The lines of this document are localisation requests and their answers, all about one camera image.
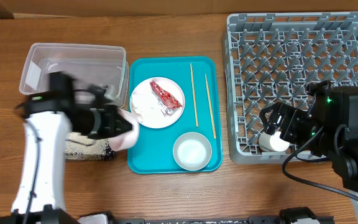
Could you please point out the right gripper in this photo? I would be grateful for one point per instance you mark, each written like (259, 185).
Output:
(293, 116)

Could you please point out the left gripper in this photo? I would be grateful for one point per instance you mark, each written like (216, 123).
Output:
(109, 115)

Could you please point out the small pink bowl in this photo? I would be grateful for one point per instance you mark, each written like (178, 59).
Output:
(128, 139)

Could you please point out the white cup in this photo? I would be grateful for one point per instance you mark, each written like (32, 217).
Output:
(272, 143)

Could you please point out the rice food waste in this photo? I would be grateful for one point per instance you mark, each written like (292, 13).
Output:
(81, 148)

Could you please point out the large pink plate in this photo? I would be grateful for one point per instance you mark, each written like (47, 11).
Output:
(168, 85)

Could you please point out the red snack wrapper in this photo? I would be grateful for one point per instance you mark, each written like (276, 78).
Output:
(168, 103)

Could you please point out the grey bowl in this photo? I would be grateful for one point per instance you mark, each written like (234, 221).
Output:
(192, 151)

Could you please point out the wooden chopstick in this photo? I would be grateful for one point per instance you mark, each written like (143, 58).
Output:
(210, 106)
(194, 96)

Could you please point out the white napkin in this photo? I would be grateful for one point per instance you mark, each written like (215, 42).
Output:
(146, 106)

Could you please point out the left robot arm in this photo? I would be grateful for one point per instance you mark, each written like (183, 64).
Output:
(40, 198)

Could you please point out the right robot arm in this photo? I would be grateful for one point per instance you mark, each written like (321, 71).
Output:
(328, 129)

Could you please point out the black food waste tray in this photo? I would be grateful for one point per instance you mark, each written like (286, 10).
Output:
(80, 132)

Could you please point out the clear plastic waste bin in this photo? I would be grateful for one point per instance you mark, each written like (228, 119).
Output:
(101, 65)

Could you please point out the grey dishwasher rack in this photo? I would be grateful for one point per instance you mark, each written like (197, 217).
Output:
(271, 57)

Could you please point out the teal serving tray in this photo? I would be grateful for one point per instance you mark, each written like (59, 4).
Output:
(153, 152)

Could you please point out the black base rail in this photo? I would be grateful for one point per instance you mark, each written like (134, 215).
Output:
(297, 215)

